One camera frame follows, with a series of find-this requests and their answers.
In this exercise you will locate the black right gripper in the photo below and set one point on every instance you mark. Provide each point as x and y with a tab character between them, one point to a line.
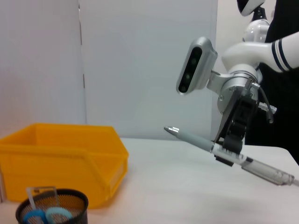
243	116

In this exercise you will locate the grey and clear pen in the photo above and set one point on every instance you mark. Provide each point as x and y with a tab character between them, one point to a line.
194	140

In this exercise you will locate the transparent plastic ruler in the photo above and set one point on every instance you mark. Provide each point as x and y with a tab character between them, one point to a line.
44	193

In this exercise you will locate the blue and teal scissors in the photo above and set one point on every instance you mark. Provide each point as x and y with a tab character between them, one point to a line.
35	215

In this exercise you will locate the glossy white robot shoulder shell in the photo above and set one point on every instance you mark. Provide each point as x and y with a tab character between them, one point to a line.
254	30

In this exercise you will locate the black mesh pen holder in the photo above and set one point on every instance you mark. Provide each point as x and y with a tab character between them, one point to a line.
81	210

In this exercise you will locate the yellow plastic bin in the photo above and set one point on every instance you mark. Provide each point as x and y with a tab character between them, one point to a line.
58	158

